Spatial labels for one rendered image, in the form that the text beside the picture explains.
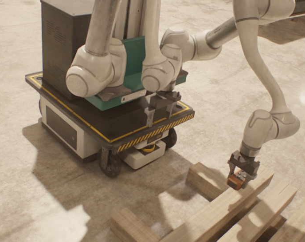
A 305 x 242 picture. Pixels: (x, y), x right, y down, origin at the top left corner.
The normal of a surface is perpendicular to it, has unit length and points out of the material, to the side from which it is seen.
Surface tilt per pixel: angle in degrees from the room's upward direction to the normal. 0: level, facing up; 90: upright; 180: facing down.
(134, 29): 90
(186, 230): 0
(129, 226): 0
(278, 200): 0
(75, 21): 90
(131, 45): 90
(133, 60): 90
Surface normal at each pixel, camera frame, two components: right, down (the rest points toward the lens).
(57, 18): -0.70, 0.31
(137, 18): 0.70, 0.48
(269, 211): 0.15, -0.82
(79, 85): -0.44, 0.56
